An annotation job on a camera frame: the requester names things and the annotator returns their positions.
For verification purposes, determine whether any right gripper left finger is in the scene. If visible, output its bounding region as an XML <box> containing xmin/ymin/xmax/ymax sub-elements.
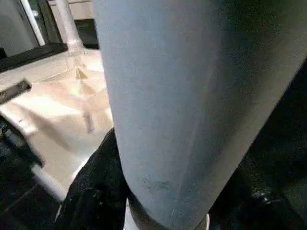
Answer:
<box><xmin>54</xmin><ymin>128</ymin><xmax>132</xmax><ymax>230</ymax></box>

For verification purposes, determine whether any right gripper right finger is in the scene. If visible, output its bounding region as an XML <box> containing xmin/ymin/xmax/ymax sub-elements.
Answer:
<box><xmin>208</xmin><ymin>141</ymin><xmax>307</xmax><ymax>230</ymax></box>

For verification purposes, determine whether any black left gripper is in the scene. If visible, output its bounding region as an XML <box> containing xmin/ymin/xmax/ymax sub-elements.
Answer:
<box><xmin>0</xmin><ymin>117</ymin><xmax>46</xmax><ymax>175</ymax></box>

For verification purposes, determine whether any white plastic table top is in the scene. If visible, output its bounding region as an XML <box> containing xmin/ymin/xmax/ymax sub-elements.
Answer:
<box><xmin>0</xmin><ymin>49</ymin><xmax>117</xmax><ymax>202</ymax></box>

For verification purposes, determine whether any white plastic table leg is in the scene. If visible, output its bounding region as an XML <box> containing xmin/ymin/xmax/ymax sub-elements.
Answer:
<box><xmin>56</xmin><ymin>0</ymin><xmax>84</xmax><ymax>53</ymax></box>
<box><xmin>92</xmin><ymin>0</ymin><xmax>307</xmax><ymax>230</ymax></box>

